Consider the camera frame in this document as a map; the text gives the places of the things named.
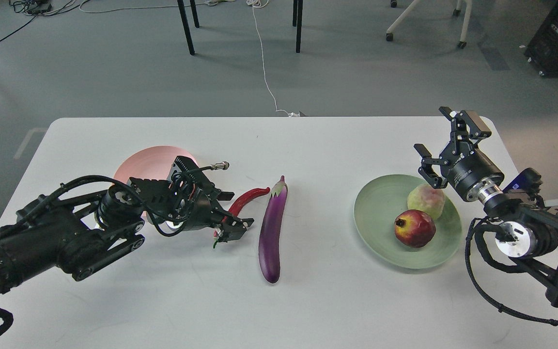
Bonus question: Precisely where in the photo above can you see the black table legs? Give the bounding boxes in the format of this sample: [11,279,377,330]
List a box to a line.
[177,0,304,56]

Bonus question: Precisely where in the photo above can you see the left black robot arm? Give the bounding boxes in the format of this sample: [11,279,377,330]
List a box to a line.
[0,156,254,336]

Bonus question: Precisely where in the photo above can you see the green yellow fruit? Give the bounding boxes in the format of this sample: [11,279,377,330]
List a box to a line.
[407,184,447,220]

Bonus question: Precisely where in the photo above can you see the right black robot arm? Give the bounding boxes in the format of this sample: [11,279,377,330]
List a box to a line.
[414,106,558,326]

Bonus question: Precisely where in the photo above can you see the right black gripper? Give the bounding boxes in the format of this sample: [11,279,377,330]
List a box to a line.
[414,107,504,202]

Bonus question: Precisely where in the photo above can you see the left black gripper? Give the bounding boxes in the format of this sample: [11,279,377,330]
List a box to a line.
[164,182,254,242]

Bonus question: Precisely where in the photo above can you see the black cables on floor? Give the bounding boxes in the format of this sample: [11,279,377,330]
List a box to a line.
[0,0,178,57]

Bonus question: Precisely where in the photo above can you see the white cable on floor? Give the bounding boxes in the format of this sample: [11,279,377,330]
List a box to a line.
[246,0,307,118]

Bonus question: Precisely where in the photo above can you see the white chair base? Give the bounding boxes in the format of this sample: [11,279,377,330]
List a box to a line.
[385,0,474,49]

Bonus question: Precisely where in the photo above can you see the green plate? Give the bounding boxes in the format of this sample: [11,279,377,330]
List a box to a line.
[354,174,463,270]

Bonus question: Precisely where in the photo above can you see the pink plate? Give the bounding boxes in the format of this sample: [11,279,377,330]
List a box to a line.
[100,145,197,225]

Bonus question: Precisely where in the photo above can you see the purple eggplant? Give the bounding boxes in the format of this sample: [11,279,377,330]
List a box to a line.
[258,176,288,284]

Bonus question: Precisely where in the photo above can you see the red pomegranate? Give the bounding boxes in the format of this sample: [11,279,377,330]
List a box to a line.
[393,209,436,248]

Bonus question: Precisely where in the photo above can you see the red chili pepper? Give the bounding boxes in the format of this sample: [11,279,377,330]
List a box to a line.
[213,187,270,248]

